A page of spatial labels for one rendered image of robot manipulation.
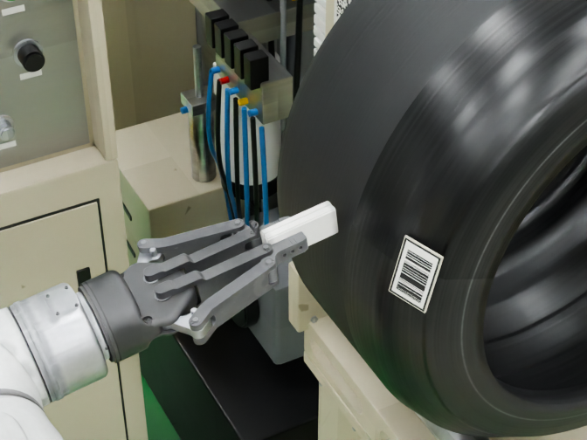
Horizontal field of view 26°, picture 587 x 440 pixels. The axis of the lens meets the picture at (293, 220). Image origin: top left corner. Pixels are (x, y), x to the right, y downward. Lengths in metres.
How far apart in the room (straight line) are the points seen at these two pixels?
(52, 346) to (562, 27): 0.49
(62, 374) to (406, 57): 0.40
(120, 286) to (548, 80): 0.39
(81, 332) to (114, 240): 0.83
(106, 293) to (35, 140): 0.74
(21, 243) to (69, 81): 0.24
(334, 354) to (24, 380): 0.59
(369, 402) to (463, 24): 0.54
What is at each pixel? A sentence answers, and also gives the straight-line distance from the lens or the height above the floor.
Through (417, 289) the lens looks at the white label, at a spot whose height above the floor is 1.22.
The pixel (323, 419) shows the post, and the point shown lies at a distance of 1.95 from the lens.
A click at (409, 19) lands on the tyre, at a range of 1.15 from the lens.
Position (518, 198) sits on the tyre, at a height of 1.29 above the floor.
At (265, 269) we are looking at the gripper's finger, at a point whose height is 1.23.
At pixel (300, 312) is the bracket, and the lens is 1.56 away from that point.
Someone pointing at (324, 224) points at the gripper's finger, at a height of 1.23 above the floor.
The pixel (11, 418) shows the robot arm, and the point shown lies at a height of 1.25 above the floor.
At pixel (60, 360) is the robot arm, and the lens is 1.06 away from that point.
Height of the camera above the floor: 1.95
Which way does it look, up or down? 39 degrees down
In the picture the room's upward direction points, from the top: straight up
